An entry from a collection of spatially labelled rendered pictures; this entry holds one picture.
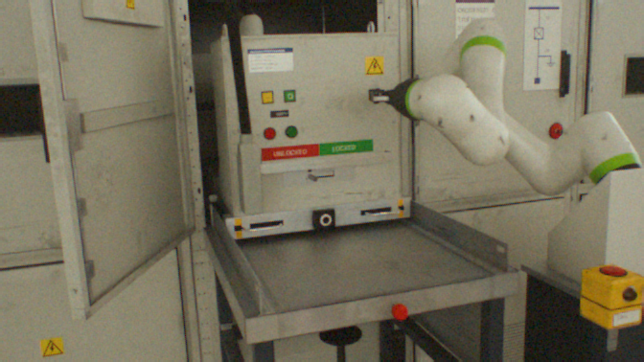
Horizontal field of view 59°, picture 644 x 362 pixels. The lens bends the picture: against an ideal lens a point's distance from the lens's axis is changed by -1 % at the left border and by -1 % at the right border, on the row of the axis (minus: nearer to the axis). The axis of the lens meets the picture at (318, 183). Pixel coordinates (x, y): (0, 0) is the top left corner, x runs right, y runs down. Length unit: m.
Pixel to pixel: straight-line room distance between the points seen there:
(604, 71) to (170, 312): 1.71
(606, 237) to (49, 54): 1.25
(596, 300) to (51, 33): 1.13
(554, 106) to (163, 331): 1.52
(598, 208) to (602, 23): 0.97
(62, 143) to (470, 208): 1.39
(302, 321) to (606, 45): 1.59
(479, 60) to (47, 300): 1.33
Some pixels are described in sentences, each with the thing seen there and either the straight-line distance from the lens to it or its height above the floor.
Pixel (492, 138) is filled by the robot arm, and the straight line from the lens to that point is 1.21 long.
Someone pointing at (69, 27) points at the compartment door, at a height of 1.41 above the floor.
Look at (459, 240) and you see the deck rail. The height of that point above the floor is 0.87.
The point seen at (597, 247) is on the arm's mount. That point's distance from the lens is 1.52.
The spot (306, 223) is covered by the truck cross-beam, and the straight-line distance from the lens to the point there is 1.58.
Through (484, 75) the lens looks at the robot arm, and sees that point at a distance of 1.40.
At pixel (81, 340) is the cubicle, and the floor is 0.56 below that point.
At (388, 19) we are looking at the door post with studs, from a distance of 1.86.
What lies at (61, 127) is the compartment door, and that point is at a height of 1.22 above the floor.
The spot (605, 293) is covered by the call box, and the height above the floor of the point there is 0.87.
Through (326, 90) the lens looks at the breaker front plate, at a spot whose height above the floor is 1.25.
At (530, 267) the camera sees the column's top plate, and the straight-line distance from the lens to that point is 1.67.
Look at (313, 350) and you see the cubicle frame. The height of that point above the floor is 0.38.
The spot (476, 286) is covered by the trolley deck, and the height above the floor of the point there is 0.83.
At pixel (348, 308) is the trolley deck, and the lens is 1.18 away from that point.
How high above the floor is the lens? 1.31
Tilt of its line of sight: 12 degrees down
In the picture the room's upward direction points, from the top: 2 degrees counter-clockwise
